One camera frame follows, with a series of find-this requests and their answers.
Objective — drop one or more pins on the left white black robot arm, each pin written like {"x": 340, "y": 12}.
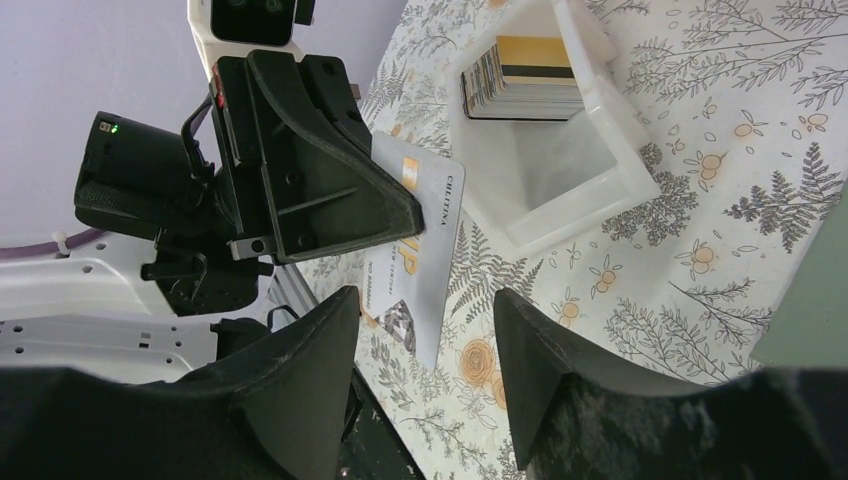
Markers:
{"x": 123, "y": 299}

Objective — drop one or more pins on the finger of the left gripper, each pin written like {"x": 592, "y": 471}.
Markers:
{"x": 325, "y": 193}

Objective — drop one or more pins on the white VIP credit card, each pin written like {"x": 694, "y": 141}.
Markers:
{"x": 405, "y": 282}

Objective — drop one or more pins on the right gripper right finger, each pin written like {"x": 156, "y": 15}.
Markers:
{"x": 579, "y": 411}

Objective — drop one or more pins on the stack of cards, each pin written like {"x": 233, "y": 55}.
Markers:
{"x": 521, "y": 78}

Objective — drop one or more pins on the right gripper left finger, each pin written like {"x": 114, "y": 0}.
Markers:
{"x": 274, "y": 409}

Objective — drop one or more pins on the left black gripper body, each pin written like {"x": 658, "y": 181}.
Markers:
{"x": 232, "y": 226}

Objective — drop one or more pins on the green card holder wallet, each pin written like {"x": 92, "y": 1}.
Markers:
{"x": 809, "y": 328}

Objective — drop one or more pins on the white plastic card box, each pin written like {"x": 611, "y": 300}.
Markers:
{"x": 533, "y": 184}

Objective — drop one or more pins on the floral patterned table mat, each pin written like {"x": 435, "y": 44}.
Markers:
{"x": 744, "y": 104}

